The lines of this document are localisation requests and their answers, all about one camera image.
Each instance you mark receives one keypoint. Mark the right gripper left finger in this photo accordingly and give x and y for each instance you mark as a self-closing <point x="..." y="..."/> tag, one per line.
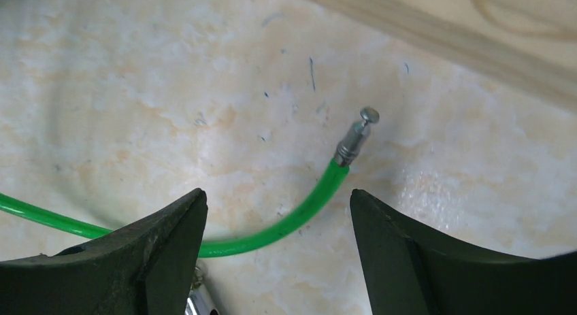
<point x="146" y="267"/>

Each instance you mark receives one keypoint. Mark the green cable lock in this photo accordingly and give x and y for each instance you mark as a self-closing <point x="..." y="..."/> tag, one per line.
<point x="329" y="183"/>

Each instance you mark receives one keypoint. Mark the blue cable lock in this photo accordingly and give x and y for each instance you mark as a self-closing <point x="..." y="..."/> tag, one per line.
<point x="199" y="300"/>

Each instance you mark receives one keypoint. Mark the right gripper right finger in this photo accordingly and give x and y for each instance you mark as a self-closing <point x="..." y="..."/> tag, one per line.
<point x="412" y="268"/>

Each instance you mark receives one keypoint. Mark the wooden clothes rack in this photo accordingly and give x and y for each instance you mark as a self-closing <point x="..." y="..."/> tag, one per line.
<point x="528" y="44"/>

